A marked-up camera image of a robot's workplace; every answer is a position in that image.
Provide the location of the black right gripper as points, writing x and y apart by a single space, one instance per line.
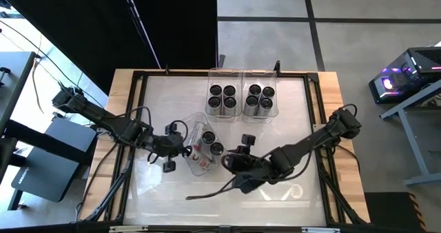
255 169

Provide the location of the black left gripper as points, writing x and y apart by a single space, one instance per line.
169 145

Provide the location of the clear plastic bin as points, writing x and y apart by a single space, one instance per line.
215 75
265 77
193 119

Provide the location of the white Celsius can yellow band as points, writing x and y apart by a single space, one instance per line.
214 102
216 90
230 102

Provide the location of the white Celsius soda can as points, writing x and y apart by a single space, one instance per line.
268 92
229 90

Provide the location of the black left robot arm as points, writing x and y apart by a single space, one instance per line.
103 117

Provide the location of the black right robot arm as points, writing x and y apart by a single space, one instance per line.
310 140

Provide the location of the black curved hook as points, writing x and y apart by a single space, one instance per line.
167 70
277 67

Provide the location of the wooden mounting board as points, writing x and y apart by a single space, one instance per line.
119 88

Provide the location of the grey metal clamp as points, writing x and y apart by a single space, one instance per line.
221 60

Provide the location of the black backdrop panel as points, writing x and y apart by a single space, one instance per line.
179 26
86 26

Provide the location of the metal backdrop pole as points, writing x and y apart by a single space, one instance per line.
138 22

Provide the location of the black box hazard stripes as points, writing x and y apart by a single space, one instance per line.
389 212

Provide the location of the grey metal stand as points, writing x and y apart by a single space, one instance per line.
413 147

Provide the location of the black side table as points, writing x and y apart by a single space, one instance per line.
13 74

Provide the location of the computer case with purple light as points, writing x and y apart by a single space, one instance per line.
406 78

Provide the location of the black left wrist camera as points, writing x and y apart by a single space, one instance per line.
169 165

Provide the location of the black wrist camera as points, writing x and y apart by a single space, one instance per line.
248 140
169 165

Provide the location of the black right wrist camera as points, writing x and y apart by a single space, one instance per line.
248 140

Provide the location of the table edge rail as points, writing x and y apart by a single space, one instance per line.
268 229
186 73

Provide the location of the black table end frame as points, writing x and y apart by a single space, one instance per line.
137 75
313 77

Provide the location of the silver metal bracket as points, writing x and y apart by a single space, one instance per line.
127 229
320 230

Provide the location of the dark grey pedestal plate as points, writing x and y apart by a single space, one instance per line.
69 134

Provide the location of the dark grey printed base plate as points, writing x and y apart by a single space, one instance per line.
48 178

